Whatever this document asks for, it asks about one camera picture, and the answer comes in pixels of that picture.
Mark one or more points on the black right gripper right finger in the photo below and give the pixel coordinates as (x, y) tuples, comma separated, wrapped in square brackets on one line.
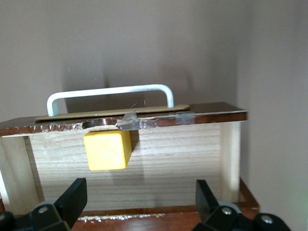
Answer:
[(209, 209)]

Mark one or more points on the tan cardboard strip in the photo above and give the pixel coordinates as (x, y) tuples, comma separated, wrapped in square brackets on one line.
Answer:
[(108, 113)]

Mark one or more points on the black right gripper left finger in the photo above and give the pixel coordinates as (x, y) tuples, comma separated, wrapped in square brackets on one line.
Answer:
[(69, 207)]

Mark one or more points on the light wood drawer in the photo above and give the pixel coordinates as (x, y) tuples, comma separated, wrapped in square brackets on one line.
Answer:
[(168, 163)]

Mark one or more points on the yellow cube block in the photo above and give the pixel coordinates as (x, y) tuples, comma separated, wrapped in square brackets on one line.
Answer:
[(107, 150)]

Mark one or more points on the grey tape piece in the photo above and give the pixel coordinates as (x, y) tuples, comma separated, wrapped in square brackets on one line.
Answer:
[(130, 121), (184, 118)]

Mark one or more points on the dark brown wooden cabinet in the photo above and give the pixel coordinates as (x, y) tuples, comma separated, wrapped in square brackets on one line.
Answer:
[(168, 220)]

